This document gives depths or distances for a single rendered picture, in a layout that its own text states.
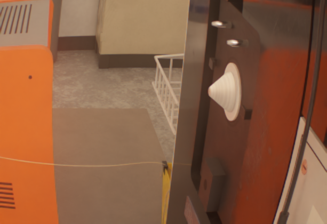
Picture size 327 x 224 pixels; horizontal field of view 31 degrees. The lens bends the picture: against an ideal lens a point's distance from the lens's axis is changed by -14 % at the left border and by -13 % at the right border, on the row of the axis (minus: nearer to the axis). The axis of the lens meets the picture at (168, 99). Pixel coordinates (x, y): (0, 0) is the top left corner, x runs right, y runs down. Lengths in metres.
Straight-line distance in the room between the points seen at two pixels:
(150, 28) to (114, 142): 2.32
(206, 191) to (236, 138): 0.09
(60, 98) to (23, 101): 2.52
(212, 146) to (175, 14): 3.14
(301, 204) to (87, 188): 0.98
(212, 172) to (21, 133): 0.44
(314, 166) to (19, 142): 0.70
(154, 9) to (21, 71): 2.89
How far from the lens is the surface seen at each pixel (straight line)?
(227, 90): 0.69
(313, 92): 0.44
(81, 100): 3.54
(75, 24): 4.23
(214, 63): 0.75
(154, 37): 3.93
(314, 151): 0.47
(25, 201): 1.15
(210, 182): 0.73
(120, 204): 1.37
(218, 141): 0.75
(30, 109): 1.05
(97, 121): 1.72
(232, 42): 0.65
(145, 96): 3.64
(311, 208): 0.47
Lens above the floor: 1.48
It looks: 24 degrees down
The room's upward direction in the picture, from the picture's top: 6 degrees clockwise
